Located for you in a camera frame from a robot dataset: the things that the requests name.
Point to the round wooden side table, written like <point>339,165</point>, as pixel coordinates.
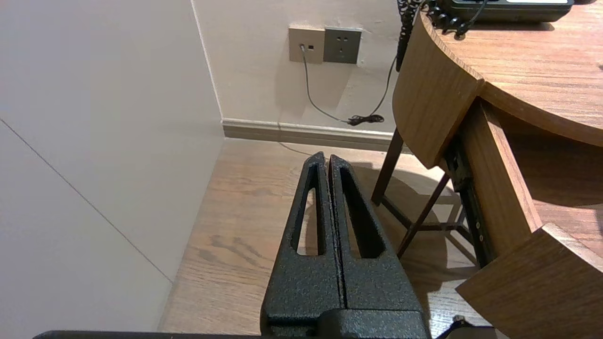
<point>541,70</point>

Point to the grey wall baseboard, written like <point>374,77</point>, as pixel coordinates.
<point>306,133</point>

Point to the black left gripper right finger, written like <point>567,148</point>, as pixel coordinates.
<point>377,282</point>

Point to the grey wall power socket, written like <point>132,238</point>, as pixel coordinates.
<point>342,45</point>

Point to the beige wall jack plate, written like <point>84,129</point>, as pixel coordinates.
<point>307,37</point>

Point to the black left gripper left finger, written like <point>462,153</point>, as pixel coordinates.
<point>306,282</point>

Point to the curved wooden table drawer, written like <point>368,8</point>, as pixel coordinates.
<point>499,188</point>

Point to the thin grey phone line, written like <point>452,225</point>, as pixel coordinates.
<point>365,119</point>

